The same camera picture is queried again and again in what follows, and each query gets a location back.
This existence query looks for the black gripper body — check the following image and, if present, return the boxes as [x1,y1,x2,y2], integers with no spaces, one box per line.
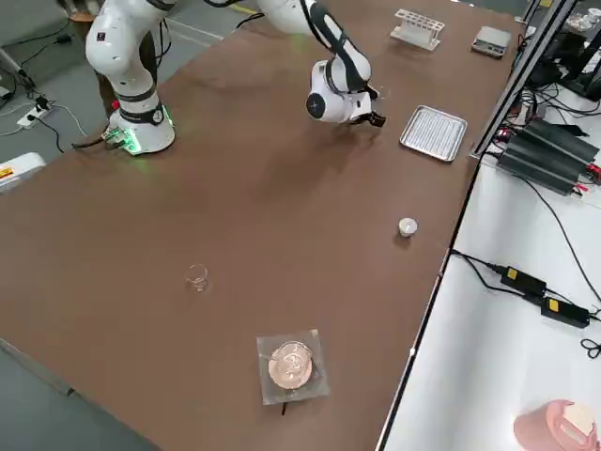
[349,110,387,128]

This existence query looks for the large clear glass beaker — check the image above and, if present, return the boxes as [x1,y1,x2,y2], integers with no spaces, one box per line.
[370,84,393,124]

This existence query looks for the white test tube rack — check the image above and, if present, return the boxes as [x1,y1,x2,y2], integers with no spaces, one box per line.
[390,8,445,52]

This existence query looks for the silver ribbed metal tray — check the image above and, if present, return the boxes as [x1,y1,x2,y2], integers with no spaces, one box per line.
[398,104,469,163]

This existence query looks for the silver digital kitchen scale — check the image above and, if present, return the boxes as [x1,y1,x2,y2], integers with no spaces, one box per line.
[470,25,513,61]

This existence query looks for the black finned power supply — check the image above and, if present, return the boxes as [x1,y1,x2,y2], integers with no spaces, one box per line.
[514,119,601,175]
[497,135,588,196]

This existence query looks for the black power adapter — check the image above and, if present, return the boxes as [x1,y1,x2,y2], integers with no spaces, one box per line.
[539,295,592,329]
[499,265,549,298]

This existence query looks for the clear glass flask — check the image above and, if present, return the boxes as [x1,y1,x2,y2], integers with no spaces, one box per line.
[268,340,316,384]

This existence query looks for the white power strip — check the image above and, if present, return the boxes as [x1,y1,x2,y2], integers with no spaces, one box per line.
[17,105,54,129]

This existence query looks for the white box with warning label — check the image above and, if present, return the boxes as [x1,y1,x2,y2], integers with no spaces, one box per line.
[0,152,48,194]

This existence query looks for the pink cup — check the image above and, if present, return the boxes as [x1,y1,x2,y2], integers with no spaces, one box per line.
[512,398,601,451]

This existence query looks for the aluminium frame post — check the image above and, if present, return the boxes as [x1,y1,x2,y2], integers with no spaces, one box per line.
[470,0,579,160]

